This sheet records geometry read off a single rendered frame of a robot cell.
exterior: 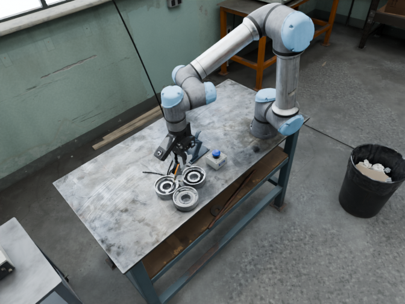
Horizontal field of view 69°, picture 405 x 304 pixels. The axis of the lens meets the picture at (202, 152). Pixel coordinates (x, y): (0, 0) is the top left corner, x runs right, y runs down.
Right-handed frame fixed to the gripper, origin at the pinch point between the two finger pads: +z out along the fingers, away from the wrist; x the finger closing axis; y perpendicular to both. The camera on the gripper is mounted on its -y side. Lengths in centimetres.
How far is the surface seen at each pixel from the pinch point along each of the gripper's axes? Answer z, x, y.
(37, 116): 46, 160, -10
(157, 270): 38.1, -9.1, -27.8
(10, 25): -22, 154, 2
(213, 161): 8.8, -3.2, 16.8
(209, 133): 13.2, 15.0, 34.1
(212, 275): 93, -12, 2
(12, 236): 25, 46, -64
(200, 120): 13.2, 25.7, 38.4
